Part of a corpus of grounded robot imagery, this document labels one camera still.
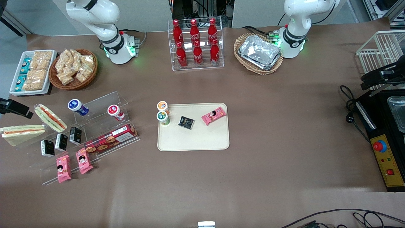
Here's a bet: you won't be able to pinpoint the pink snack pack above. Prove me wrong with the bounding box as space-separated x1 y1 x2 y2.
75 148 94 174
56 155 72 183
202 106 227 126

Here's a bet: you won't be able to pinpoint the light wicker foil-tray basket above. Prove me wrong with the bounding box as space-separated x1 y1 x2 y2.
234 33 284 75

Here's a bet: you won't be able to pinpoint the clear bag of beige snacks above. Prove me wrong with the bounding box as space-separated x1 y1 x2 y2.
76 55 95 82
56 70 76 86
62 49 83 70

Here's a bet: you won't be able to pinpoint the triangle sandwich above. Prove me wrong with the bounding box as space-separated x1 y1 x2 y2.
34 104 68 133
0 124 47 147

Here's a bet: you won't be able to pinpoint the flat pack of beige crackers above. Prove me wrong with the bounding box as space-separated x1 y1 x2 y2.
30 51 53 70
22 69 48 92

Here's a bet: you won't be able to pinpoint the black snack packet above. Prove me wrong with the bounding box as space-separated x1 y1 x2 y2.
178 116 195 130

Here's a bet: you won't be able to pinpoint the small black carton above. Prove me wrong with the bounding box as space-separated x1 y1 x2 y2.
55 133 68 151
40 140 55 157
69 127 82 145

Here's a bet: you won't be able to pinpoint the stack of foil trays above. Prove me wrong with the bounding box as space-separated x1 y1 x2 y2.
238 35 282 71

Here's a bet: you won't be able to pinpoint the clear acrylic tiered stand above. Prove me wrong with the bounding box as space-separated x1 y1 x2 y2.
14 91 141 186

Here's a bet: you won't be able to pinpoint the blue lid cup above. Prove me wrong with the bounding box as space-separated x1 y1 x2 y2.
67 99 90 116

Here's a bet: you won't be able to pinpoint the black equipment rack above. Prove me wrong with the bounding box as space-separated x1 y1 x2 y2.
171 0 234 27

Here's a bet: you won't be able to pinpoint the red cookie box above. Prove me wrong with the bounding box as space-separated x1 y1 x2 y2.
84 123 139 155

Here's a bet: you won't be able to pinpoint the red cola bottle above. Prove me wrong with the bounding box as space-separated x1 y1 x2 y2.
193 41 203 66
208 18 218 43
210 39 220 65
190 19 200 45
176 41 188 68
172 20 184 45

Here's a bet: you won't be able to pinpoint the black arm base cable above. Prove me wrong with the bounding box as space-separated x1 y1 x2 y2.
242 25 287 40

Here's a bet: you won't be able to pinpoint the green lid cup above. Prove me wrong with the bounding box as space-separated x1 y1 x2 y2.
156 111 171 126

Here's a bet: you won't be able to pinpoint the black power cable with plug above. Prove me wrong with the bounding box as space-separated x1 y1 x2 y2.
340 85 371 143

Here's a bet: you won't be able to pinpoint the black floor cables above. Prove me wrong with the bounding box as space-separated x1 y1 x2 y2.
280 209 405 228

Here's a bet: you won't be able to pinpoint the white wire basket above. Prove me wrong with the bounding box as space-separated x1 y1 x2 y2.
356 30 405 91

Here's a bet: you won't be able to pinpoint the brown wicker snack basket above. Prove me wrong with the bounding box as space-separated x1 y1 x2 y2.
49 49 98 91

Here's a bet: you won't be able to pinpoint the red lid cup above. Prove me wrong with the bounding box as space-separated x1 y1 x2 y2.
107 104 125 121

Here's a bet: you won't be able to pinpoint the white rectangular snack tray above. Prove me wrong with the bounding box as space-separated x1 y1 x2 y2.
9 50 57 96

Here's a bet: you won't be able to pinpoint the black machine with yellow panel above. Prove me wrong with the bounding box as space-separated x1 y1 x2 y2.
356 89 405 193

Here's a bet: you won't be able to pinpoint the clear acrylic bottle rack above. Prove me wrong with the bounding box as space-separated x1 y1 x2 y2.
168 20 224 71

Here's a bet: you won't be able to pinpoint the beige plastic serving tray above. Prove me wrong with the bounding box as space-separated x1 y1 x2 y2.
157 103 230 152

